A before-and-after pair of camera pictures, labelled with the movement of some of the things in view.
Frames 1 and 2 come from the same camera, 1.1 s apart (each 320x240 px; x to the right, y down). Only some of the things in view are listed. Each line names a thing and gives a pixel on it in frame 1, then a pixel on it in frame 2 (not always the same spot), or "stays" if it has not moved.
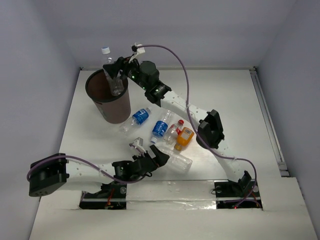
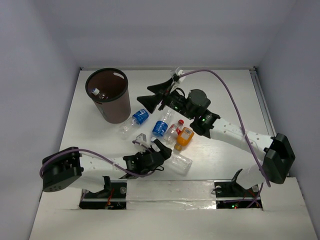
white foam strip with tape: x=171 y=194 stays
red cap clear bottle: x=171 y=134 stays
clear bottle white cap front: x=177 y=163 stays
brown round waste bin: x=112 y=109 stays
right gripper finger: x=113 y=69 to x=151 y=101
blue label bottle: x=160 y=127 stays
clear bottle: x=116 y=85 to x=96 y=92
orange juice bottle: x=183 y=138 stays
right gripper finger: x=120 y=61 to x=160 y=88
